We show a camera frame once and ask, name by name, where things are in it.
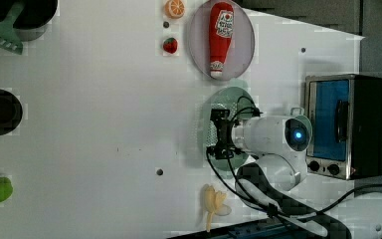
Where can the orange slice toy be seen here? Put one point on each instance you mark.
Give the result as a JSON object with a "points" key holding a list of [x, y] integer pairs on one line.
{"points": [[174, 9]]}

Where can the green spatula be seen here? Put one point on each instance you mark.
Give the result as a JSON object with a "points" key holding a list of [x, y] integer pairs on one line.
{"points": [[9, 39]]}

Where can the peeled banana toy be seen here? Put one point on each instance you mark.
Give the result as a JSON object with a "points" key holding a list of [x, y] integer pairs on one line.
{"points": [[214, 205]]}

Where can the green pepper toy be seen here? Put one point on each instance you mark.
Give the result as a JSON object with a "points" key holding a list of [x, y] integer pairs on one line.
{"points": [[6, 188]]}

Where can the red ketchup bottle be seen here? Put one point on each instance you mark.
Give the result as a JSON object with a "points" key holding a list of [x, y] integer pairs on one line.
{"points": [[221, 29]]}

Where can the black silver toaster oven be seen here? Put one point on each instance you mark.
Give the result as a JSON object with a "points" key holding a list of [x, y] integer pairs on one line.
{"points": [[346, 116]]}

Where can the grey round plate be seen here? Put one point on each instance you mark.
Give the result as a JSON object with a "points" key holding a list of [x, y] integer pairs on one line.
{"points": [[242, 47]]}

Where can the black pot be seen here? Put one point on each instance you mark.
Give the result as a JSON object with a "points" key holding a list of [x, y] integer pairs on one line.
{"points": [[33, 20]]}

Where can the red strawberry toy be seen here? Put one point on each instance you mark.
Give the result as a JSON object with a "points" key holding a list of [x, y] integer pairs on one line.
{"points": [[170, 45]]}

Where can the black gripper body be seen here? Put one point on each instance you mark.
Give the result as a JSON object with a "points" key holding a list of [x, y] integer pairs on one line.
{"points": [[224, 147]]}

